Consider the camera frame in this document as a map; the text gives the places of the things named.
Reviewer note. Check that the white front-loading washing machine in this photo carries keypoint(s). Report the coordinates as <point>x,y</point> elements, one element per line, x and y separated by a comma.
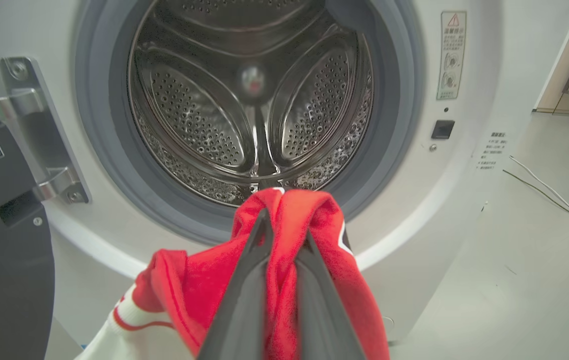
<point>414,200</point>

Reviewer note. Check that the printed Chinese text notice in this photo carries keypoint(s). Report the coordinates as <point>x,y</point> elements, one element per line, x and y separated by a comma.
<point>494,150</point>

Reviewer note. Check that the perforated steel washer drum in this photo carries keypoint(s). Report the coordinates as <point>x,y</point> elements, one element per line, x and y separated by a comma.
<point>194,115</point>

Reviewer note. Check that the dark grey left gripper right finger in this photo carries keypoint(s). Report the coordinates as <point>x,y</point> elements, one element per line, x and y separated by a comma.
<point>319,320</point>

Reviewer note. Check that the red garment with white trim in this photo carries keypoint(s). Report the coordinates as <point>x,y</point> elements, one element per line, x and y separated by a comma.
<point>204,285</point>

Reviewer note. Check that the dark round washing machine door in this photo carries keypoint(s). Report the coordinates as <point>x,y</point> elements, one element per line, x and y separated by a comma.
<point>9,280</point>

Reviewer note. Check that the steel door hinge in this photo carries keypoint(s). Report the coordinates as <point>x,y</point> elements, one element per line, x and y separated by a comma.
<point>29,100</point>

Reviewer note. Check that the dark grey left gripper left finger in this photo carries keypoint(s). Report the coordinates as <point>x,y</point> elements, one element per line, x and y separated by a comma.
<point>244,310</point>

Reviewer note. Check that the black door lock socket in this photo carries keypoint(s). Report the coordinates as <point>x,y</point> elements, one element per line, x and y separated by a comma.
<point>443,129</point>

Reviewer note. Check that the warning sticker with red triangle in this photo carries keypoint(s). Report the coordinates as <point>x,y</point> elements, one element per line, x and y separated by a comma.
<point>452,55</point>

